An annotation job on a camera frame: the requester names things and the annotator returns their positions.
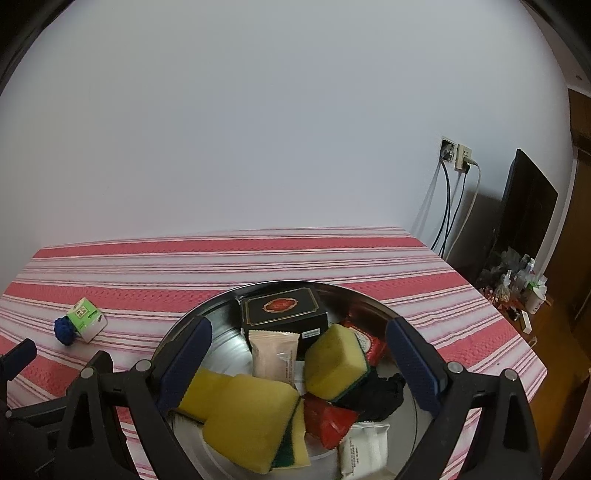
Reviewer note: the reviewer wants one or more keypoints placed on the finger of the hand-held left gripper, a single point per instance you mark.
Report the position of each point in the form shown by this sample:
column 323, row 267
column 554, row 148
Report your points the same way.
column 37, row 410
column 21, row 357

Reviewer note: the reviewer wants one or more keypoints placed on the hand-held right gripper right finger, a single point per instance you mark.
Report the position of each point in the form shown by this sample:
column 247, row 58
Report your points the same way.
column 413, row 364

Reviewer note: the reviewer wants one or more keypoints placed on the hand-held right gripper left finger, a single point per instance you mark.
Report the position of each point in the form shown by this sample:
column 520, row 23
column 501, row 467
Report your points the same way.
column 184, row 364

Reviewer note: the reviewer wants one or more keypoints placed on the yellow green sponge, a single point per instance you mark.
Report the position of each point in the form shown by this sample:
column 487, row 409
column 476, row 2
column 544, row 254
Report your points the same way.
column 256, row 422
column 203, row 387
column 302, row 434
column 337, row 364

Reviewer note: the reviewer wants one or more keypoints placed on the red snack packet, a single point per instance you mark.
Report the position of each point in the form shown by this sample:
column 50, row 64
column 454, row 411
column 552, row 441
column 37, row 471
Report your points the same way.
column 369, row 344
column 330, row 422

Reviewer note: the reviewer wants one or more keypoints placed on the black scrunchie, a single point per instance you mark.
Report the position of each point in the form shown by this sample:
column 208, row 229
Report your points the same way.
column 374, row 399

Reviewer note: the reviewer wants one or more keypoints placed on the round metal cookie tin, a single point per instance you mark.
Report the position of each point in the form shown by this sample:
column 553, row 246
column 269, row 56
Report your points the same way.
column 231, row 337

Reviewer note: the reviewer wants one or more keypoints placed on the pink snack packet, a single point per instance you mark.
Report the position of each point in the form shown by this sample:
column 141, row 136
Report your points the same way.
column 272, row 357

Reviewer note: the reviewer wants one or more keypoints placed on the white floral snack packet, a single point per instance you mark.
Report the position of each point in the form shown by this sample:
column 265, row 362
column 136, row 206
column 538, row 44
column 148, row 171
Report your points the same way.
column 362, row 450

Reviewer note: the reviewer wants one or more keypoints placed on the black gift box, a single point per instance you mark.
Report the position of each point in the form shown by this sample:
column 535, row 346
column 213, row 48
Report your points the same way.
column 281, row 318

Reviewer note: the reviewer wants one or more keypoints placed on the blue scrunchie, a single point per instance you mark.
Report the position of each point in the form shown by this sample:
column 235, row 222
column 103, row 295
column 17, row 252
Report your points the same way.
column 64, row 330

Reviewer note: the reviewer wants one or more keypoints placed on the green tissue pack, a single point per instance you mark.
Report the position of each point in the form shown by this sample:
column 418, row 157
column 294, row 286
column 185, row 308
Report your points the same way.
column 87, row 318

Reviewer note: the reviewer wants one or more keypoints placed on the red striped tablecloth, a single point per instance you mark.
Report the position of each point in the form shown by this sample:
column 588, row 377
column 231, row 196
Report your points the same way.
column 231, row 263

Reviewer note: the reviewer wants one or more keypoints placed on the cluster of small bottles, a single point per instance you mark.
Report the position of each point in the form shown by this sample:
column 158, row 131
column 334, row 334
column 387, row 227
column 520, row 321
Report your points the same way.
column 508, row 277

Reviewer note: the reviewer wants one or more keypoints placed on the white cup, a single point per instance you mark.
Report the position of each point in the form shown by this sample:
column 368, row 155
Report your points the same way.
column 535, row 300

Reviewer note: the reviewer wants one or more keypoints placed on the black monitor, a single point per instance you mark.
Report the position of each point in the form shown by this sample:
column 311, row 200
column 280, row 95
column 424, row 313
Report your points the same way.
column 528, row 207

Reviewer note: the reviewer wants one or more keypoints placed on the brown wooden cabinet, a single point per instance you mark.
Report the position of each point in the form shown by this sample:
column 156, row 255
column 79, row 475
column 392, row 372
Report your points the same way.
column 581, row 184

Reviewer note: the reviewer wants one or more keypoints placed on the beige wall socket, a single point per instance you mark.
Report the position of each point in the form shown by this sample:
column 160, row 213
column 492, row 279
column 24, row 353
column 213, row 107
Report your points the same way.
column 463, row 157

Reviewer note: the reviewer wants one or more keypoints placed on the white wall socket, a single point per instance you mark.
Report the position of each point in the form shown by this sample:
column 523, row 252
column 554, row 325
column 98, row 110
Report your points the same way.
column 449, row 149

